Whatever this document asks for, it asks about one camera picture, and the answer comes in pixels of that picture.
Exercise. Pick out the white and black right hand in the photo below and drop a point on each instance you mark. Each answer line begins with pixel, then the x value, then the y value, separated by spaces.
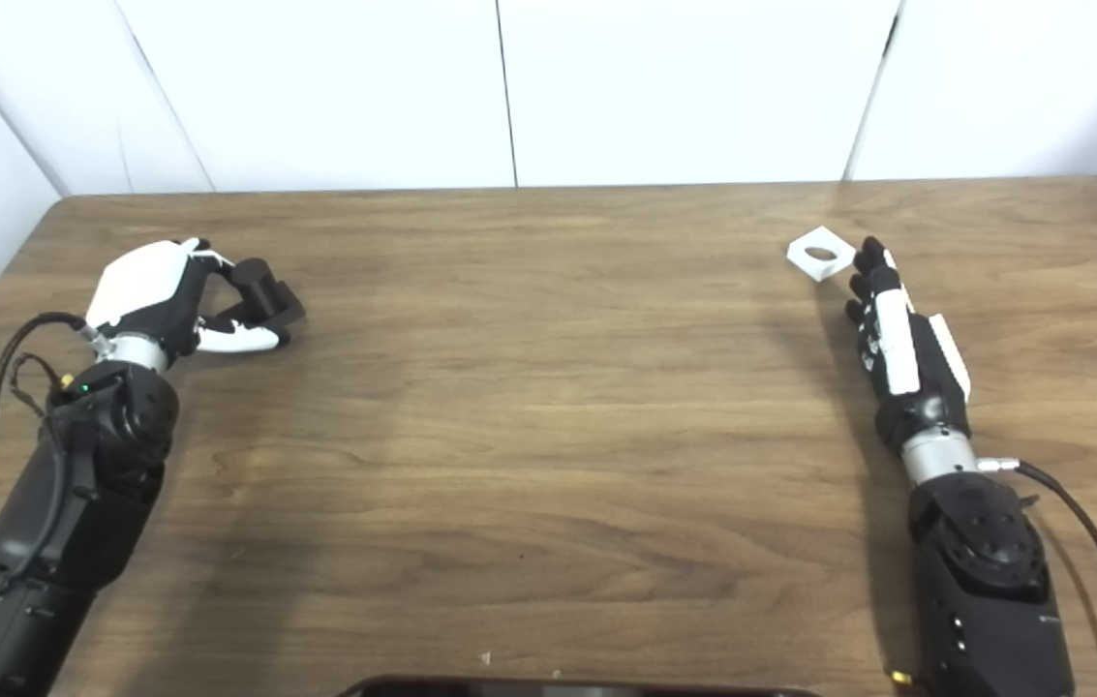
pixel 897 348

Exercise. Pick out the black peg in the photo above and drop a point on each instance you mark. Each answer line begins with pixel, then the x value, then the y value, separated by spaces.
pixel 267 290

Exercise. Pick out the white and black left hand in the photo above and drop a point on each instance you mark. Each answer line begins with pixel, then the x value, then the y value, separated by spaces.
pixel 146 281

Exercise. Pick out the white square piece with hole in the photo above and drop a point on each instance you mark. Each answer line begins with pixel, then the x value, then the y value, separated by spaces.
pixel 820 272

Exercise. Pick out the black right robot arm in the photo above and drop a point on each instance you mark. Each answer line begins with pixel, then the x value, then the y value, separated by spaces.
pixel 984 581

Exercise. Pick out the dark rounded robot body edge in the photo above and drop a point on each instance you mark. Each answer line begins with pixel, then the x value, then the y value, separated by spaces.
pixel 558 689

